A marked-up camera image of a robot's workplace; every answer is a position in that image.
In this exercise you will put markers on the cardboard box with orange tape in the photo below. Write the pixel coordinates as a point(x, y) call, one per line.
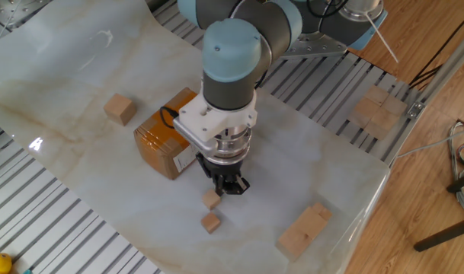
point(159, 141)

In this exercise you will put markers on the black furniture leg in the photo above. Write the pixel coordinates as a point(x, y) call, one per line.
point(460, 183)
point(445, 233)

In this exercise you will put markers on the white zip tie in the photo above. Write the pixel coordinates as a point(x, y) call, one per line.
point(382, 38)

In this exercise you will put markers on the small wooden block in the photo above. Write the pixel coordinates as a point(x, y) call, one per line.
point(317, 206)
point(326, 215)

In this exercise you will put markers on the silver corner bracket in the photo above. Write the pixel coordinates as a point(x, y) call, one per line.
point(416, 109)

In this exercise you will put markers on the small wooden cube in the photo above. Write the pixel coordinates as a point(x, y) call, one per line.
point(211, 199)
point(210, 222)

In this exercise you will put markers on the marble pattern mat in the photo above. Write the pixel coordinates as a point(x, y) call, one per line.
point(292, 160)

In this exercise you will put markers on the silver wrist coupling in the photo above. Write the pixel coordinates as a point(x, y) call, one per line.
point(231, 146)

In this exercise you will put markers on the large wooden cube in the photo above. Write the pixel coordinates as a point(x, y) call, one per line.
point(119, 109)

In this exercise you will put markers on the aluminium frame post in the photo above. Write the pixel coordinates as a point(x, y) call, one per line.
point(445, 66)

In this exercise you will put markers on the silver perforated plate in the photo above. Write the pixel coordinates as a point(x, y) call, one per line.
point(18, 9)

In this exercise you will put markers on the large wooden block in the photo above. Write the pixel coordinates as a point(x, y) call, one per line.
point(294, 241)
point(311, 222)

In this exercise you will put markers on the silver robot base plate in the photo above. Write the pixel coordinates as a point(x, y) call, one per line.
point(315, 46)

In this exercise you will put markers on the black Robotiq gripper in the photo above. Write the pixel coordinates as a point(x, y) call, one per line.
point(220, 169)

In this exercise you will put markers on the light wooden block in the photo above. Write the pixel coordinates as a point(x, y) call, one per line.
point(376, 94)
point(394, 106)
point(382, 123)
point(363, 112)

